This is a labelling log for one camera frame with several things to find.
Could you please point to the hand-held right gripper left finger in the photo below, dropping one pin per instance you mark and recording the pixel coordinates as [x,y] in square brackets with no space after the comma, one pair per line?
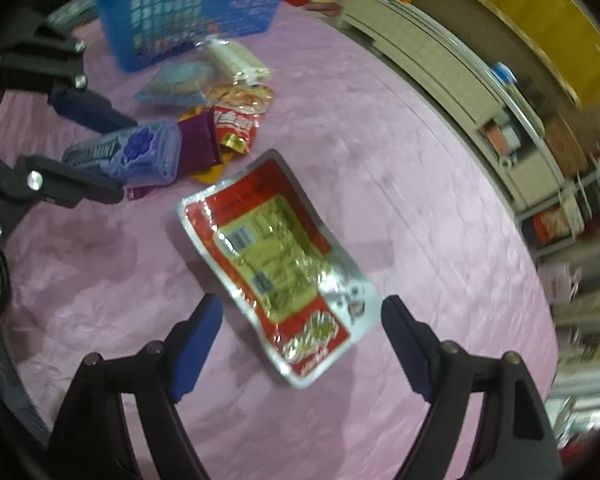
[197,355]

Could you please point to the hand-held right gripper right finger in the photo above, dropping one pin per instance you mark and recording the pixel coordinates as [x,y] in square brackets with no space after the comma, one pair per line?
[407,345]

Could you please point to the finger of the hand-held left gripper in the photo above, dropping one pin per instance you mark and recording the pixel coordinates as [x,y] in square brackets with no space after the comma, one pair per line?
[90,110]
[70,187]

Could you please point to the purple mint box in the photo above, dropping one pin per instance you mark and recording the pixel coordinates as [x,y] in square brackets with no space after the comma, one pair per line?
[135,152]

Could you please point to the light blue snack packet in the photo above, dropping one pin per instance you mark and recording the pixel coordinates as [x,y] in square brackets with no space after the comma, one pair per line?
[175,82]

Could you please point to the red and silver snack pouch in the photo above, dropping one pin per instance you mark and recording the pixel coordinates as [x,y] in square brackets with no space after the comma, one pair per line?
[275,270]

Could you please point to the purple snack packet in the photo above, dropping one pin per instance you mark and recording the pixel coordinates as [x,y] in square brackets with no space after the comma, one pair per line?
[200,145]

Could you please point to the orange snack pouch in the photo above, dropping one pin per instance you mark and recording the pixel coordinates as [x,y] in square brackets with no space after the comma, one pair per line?
[207,176]

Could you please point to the blue plastic basket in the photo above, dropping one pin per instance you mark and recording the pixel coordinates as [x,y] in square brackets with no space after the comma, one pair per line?
[190,5]

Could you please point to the red snack packet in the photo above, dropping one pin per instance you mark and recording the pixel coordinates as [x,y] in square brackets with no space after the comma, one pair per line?
[237,127]

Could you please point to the clear pack of white wafers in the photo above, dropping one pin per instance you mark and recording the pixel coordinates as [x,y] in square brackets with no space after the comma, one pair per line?
[232,57]

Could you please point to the folded grey blanket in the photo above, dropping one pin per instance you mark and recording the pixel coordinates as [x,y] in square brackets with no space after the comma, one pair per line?
[72,10]

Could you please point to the pink quilted blanket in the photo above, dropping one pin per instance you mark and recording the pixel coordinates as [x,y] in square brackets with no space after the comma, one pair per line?
[430,210]

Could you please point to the white storage rack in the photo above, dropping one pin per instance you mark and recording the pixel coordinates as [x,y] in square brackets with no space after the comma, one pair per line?
[580,205]

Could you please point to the cardboard box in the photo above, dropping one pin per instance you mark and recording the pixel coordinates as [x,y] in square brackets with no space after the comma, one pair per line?
[567,142]

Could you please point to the cream TV cabinet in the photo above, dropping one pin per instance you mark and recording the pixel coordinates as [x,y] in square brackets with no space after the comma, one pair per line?
[430,60]

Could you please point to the blue tissue box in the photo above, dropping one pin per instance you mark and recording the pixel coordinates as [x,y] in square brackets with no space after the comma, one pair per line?
[502,72]

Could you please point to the yellow cloth cover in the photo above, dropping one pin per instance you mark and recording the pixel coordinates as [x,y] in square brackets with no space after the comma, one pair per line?
[545,15]

